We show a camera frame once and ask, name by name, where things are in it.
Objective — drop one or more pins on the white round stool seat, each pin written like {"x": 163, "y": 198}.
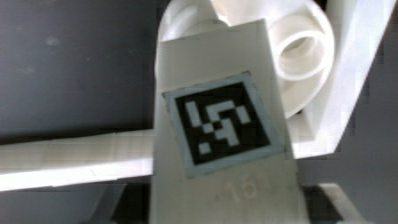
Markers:
{"x": 299, "y": 33}

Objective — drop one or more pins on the white stool leg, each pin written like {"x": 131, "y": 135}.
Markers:
{"x": 225, "y": 174}

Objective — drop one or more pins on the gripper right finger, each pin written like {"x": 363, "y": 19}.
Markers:
{"x": 330, "y": 206}

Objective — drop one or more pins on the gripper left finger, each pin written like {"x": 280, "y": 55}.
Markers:
{"x": 108, "y": 205}

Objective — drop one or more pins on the white U-shaped fence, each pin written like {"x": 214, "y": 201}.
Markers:
{"x": 106, "y": 157}

